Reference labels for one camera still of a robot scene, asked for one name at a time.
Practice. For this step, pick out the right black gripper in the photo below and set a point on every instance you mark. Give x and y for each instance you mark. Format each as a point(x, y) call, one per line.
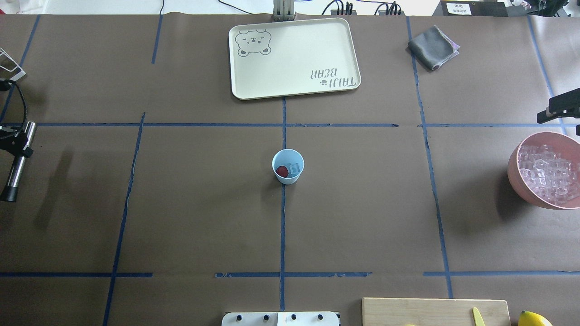
point(562, 110)

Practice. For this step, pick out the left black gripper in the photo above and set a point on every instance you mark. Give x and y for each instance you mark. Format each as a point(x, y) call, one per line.
point(8, 143)

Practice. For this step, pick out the steel muddler with black tip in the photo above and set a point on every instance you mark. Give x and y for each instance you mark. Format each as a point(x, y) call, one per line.
point(23, 139)

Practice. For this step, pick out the red strawberry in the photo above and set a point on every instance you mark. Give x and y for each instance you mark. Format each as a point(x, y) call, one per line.
point(282, 171)

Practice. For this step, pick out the pink bowl of ice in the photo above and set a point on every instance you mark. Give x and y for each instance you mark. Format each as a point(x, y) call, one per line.
point(544, 170)

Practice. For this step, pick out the light blue plastic cup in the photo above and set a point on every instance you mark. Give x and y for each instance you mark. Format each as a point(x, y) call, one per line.
point(284, 157)

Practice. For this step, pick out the grey folded cloth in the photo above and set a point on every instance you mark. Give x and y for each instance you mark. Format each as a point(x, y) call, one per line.
point(433, 48)

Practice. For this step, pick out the yellow lemon left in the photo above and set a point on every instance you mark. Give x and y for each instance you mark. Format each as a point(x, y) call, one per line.
point(528, 318)

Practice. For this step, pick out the bamboo cutting board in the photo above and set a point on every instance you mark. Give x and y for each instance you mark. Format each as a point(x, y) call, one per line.
point(432, 312)

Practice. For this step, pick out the cream bear serving tray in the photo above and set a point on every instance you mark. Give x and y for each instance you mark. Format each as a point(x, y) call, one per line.
point(291, 58)

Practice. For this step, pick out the white wire cup rack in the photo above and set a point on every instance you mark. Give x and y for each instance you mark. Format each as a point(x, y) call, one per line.
point(10, 71)

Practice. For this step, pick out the aluminium frame post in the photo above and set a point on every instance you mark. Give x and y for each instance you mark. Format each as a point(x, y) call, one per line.
point(284, 10)

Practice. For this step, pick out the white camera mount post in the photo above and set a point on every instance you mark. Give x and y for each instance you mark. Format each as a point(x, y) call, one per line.
point(315, 318)

